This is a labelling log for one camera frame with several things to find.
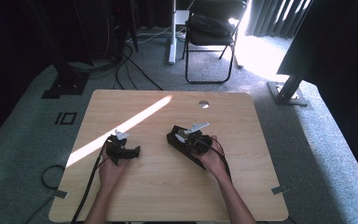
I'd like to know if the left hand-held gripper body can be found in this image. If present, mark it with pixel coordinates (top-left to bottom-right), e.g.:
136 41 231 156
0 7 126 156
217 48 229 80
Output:
105 129 134 166

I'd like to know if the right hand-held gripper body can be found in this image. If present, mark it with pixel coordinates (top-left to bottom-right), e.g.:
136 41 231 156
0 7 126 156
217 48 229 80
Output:
184 121 214 156

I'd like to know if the black pencil case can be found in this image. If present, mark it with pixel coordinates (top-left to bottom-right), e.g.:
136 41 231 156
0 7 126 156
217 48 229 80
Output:
166 124 208 171

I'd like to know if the person's right hand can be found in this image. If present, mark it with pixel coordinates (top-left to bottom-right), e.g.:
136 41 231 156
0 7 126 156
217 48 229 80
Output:
193 134 228 183

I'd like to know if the person's left hand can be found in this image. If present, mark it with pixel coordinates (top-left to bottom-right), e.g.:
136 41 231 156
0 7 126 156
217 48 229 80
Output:
97 148 131 194

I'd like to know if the grey tape piece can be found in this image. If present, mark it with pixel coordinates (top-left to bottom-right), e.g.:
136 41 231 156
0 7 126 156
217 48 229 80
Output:
270 185 291 196
49 189 69 200

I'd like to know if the black stand with base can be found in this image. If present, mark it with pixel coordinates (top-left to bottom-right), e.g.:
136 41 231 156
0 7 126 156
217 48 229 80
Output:
27 0 91 100

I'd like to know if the black folding chair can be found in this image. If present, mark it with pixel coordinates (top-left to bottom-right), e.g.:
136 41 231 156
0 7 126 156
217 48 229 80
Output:
181 0 250 85

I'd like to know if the white desk leg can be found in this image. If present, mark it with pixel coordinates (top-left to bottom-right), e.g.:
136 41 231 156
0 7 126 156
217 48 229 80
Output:
168 0 179 66

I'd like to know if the black bag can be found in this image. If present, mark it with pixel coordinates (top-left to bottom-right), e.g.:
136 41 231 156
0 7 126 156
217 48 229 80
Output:
186 13 236 39

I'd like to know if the dark curtain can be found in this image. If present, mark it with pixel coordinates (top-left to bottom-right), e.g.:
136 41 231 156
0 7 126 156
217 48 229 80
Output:
244 0 312 40

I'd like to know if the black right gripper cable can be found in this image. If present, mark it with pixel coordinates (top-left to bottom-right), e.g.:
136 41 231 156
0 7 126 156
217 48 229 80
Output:
199 135 233 182

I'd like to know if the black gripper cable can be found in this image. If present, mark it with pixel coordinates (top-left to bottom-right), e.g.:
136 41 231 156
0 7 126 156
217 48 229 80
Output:
70 139 112 224
199 135 233 182

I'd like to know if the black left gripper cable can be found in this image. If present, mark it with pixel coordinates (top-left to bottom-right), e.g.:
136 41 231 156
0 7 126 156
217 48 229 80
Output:
70 139 112 224

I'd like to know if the black looped floor cable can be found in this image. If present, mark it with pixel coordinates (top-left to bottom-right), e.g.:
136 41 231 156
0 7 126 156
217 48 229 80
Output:
23 164 67 224

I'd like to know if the black post on metal plate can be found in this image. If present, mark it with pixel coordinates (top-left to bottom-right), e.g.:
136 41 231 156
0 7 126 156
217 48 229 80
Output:
266 0 314 109

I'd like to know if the white floor cable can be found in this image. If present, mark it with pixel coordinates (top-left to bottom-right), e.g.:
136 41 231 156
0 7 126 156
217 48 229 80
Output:
125 25 173 45

